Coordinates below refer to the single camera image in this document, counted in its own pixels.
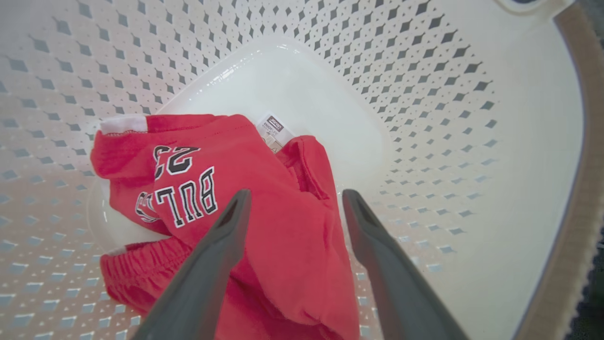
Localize cream perforated plastic laundry basket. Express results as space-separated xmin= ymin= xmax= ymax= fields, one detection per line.
xmin=0 ymin=0 xmax=604 ymax=340

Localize red elastic waist shorts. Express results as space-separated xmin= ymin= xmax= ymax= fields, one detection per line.
xmin=99 ymin=236 xmax=199 ymax=318

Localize red basketball jersey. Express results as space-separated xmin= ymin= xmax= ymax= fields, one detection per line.
xmin=91 ymin=113 xmax=361 ymax=340

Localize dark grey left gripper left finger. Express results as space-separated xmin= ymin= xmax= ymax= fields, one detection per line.
xmin=132 ymin=189 xmax=252 ymax=340

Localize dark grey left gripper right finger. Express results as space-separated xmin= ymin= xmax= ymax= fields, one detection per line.
xmin=343 ymin=189 xmax=470 ymax=340

